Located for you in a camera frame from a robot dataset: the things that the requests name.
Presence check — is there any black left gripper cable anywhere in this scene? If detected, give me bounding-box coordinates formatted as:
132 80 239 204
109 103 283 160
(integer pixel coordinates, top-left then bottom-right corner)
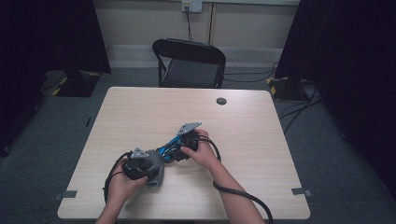
103 150 134 203

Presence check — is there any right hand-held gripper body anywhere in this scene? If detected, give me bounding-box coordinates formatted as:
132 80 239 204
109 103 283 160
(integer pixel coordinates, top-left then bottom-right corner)
177 121 203 152

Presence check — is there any black stand base striped tape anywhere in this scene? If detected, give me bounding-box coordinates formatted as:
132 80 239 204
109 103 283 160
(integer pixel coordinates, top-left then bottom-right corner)
50 70 102 98
265 76 309 102

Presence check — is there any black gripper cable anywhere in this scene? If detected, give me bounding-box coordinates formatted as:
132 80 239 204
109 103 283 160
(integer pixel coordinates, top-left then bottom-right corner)
199 134 275 224
103 150 134 203

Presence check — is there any blue toy car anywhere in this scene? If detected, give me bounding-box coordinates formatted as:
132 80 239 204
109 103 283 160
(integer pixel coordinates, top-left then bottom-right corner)
156 136 185 164

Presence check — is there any grey terry cloth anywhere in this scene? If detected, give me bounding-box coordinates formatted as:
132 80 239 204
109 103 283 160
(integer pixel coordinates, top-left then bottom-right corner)
141 148 166 188

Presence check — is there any person's right hand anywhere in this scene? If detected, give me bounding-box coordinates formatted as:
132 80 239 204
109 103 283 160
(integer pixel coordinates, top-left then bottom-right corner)
180 129 220 171

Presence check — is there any black curtain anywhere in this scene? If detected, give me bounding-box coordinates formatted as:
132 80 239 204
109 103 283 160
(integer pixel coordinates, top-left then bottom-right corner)
0 0 112 157
275 0 396 200

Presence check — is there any black floor cable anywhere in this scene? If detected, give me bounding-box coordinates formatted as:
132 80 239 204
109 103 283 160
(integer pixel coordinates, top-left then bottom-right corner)
277 86 323 135
223 61 280 77
223 73 276 84

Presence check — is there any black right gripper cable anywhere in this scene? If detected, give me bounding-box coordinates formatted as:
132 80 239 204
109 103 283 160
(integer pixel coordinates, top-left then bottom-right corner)
199 134 275 224

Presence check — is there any white wall socket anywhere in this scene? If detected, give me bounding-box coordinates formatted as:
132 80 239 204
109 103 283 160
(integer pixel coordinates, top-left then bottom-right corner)
181 0 204 13

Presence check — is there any black plugged power cable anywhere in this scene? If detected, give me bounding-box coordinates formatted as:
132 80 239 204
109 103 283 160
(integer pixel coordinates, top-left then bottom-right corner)
185 6 193 43

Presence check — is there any black folding chair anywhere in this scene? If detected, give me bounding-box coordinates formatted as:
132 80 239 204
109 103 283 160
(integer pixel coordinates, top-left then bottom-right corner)
151 37 227 90

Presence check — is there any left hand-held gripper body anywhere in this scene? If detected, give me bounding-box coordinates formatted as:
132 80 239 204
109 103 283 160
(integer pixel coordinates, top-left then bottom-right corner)
121 147 150 181

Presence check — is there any grey tape strip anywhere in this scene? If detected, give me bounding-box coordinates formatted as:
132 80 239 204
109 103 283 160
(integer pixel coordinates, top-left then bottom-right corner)
53 189 78 201
290 187 312 197

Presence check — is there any person's left hand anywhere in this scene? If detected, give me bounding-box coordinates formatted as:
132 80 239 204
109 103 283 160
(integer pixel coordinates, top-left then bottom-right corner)
107 158 149 205

